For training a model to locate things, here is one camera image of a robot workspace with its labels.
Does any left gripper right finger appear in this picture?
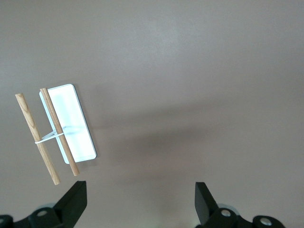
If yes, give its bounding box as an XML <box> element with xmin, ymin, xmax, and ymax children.
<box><xmin>194</xmin><ymin>181</ymin><xmax>285</xmax><ymax>228</ymax></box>

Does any white rack with wooden bars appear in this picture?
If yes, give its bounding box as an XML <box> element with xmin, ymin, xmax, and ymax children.
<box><xmin>15</xmin><ymin>83</ymin><xmax>98</xmax><ymax>186</ymax></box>

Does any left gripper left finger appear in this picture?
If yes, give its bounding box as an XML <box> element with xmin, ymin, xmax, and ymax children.
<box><xmin>0</xmin><ymin>180</ymin><xmax>87</xmax><ymax>228</ymax></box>

